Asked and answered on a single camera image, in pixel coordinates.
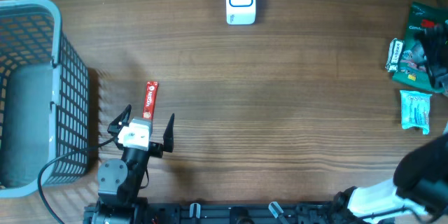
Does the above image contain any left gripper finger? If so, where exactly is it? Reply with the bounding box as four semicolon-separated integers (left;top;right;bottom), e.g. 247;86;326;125
163;113;175;153
108;104;132;130

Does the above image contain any green 3M gloves package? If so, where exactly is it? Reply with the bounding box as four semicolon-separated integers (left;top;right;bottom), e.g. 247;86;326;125
392;2;447;93

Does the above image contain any green white gum box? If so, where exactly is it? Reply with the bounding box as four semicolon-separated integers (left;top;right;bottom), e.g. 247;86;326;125
385;38;405;72

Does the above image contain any red Nescafe coffee stick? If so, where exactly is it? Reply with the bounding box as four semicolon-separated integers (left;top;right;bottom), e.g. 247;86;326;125
142;81;159;120

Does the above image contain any teal wet wipes pack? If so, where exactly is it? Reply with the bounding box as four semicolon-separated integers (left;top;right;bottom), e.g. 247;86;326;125
400;90;431;135

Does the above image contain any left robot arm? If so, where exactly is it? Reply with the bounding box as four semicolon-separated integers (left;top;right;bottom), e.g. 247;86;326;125
83;105;175;224

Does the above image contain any white barcode scanner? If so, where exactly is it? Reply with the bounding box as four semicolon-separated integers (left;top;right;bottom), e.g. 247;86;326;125
225;0;256;25

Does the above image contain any grey plastic shopping basket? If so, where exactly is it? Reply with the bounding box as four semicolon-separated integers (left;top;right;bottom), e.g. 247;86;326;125
1;0;90;198

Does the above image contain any left camera cable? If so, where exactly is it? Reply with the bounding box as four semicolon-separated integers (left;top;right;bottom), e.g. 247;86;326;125
36;138;116;224

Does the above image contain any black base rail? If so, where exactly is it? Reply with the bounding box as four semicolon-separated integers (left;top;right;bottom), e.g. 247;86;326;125
83;201;396;224

